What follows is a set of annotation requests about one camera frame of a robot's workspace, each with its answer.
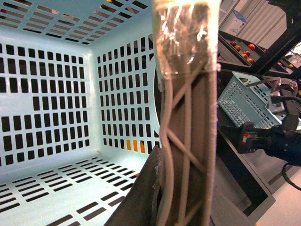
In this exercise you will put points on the light blue plastic basket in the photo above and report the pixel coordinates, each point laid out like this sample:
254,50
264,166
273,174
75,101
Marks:
76,81

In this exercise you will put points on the brown basket handle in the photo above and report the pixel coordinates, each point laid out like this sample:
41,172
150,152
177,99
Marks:
185,34

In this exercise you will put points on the yellow mango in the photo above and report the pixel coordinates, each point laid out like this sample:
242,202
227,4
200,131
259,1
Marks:
135,145

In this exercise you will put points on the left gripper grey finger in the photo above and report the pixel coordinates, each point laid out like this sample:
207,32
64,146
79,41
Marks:
140,206

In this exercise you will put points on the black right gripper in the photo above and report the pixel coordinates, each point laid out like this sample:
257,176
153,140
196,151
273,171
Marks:
276,142

